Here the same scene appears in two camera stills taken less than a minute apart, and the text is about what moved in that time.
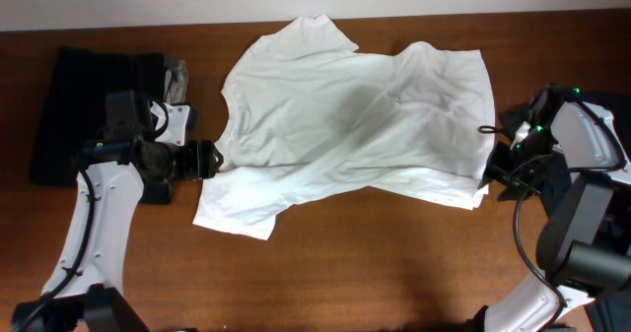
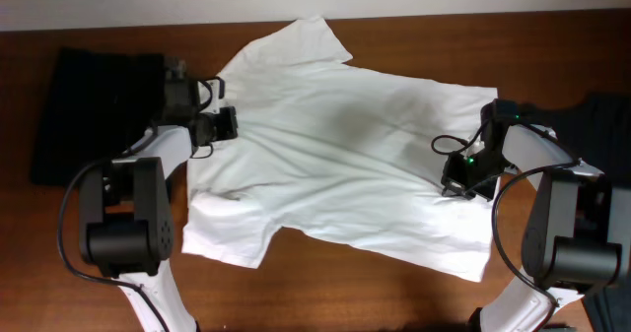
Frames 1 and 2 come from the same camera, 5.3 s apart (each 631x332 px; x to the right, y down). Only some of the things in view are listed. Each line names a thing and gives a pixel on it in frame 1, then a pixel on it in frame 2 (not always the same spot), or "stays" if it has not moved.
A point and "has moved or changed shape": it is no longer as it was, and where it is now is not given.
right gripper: (500, 172) -> (463, 183)
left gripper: (212, 158) -> (225, 123)
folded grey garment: (176, 80) stays
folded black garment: (74, 106) stays
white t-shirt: (302, 108) has moved or changed shape
